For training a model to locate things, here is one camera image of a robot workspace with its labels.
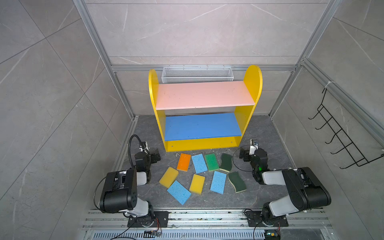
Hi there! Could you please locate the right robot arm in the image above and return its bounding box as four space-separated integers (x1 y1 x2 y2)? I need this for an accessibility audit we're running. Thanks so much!
237 140 332 227

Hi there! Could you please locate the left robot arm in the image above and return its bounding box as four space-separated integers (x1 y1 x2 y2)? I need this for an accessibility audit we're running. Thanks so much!
93 135 161 222

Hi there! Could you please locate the yellow shelf unit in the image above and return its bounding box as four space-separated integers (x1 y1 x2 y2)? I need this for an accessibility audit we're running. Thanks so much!
148 65 263 152

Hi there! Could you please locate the dark green curved sponge upper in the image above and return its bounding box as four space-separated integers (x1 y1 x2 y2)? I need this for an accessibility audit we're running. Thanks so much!
220 154 233 173

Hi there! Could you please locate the dark green curved sponge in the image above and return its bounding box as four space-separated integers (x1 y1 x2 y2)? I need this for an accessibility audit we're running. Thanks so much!
220 154 233 173
228 172 247 193

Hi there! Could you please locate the dark green curved sponge lower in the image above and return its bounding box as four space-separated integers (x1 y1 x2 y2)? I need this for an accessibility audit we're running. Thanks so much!
228 172 247 193

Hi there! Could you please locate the orange sponge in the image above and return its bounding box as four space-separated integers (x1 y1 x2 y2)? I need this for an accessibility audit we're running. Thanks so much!
177 153 192 172

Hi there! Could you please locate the green yellow sponge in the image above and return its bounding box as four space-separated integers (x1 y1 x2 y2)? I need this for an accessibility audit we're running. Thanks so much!
205 153 220 172

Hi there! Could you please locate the light blue sponge middle row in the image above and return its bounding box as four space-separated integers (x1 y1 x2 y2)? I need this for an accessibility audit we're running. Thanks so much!
192 154 208 174

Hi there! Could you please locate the light blue sponge front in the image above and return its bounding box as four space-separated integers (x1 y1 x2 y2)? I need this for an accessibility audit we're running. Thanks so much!
167 181 192 205

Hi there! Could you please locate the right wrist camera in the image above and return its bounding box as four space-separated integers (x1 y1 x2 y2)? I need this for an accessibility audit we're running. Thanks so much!
249 139 259 155

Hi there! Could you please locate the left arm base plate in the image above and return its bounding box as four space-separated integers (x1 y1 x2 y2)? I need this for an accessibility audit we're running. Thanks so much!
127 211 170 228

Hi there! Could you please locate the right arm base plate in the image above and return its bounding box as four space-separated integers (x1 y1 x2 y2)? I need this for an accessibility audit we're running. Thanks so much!
244 210 289 227

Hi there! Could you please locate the white wire mesh basket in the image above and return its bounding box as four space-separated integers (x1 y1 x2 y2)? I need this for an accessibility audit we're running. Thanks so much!
162 67 234 84

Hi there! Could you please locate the aluminium rail base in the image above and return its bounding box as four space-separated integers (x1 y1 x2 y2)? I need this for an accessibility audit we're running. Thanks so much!
75 209 338 240

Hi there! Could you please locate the black wire hook rack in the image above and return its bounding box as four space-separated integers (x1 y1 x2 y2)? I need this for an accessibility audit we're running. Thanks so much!
308 88 384 170

